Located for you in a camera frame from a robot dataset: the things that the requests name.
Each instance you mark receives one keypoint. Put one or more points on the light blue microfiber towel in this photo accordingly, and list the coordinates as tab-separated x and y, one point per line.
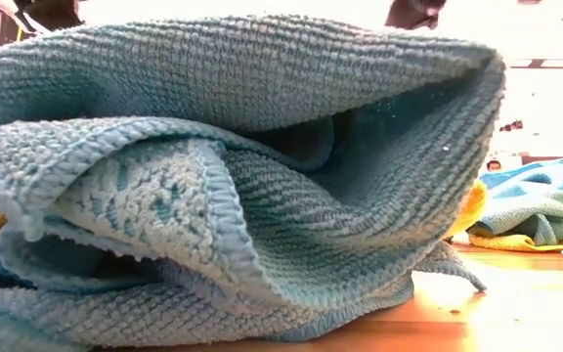
540	195
262	73

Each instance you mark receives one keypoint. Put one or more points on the yellow microfiber towel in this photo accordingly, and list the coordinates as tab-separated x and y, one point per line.
472	207
506	242

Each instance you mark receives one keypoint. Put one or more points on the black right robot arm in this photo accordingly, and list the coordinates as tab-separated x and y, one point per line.
413	12

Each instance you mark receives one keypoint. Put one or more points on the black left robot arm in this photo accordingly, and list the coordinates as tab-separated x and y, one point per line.
52	14

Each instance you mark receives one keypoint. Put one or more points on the person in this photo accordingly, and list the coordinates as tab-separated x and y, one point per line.
494	165

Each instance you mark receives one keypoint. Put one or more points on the black track spotlights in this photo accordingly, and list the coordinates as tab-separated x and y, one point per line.
511	125

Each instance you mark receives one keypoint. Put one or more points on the black computer monitor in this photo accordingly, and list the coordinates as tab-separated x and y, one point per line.
540	159

